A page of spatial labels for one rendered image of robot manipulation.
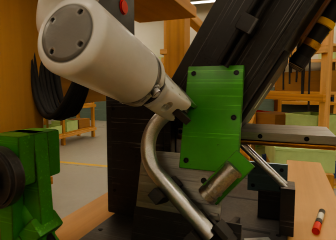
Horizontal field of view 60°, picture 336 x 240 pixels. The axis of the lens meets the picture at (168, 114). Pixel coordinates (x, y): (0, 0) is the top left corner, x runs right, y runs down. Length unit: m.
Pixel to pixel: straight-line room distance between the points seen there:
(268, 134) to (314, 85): 2.71
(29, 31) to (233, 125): 0.42
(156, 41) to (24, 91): 9.76
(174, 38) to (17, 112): 0.98
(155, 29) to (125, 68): 10.06
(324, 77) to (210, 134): 2.65
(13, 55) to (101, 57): 0.32
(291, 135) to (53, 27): 0.52
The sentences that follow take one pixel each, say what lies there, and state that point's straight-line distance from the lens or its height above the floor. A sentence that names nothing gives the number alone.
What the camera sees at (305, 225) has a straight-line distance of 0.81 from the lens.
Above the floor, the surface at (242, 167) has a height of 1.08.
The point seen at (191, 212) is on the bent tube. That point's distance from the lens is 0.55.
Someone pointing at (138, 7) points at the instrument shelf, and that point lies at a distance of 1.05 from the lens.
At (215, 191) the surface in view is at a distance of 0.53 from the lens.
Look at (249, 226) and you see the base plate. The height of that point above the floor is 0.90.
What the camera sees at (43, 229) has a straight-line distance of 0.44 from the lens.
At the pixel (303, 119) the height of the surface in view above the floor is 0.90.
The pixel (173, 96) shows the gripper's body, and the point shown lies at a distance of 0.43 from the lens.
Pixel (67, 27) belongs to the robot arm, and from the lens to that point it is 0.31.
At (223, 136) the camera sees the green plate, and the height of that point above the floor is 1.14.
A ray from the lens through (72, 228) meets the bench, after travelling 0.81.
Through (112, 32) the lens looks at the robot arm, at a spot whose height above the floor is 1.28.
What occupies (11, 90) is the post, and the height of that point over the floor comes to 1.22.
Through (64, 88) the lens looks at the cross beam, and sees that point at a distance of 0.82.
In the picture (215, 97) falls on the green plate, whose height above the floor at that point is 1.21.
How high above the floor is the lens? 1.23
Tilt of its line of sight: 5 degrees down
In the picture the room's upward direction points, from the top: straight up
